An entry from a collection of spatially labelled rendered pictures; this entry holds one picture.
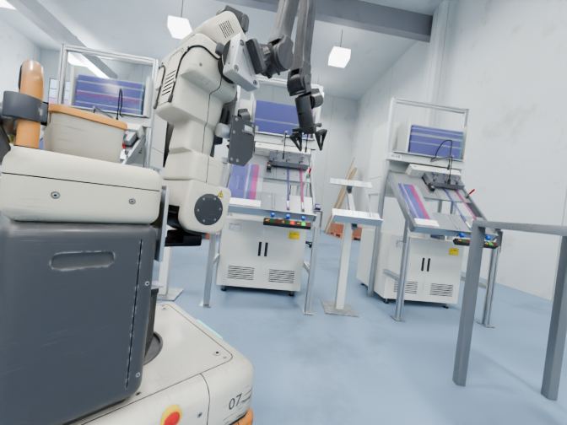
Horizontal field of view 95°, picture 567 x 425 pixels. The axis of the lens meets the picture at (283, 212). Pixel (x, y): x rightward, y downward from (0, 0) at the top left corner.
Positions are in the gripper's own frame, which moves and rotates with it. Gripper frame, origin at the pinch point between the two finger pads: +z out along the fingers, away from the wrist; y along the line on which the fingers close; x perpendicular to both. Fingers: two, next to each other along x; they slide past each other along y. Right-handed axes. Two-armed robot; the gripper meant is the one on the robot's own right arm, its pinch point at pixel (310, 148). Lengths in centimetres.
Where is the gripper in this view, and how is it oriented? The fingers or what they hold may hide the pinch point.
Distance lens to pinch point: 108.6
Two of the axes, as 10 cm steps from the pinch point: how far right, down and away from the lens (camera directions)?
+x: -5.8, 4.6, -6.7
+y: -7.9, -1.1, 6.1
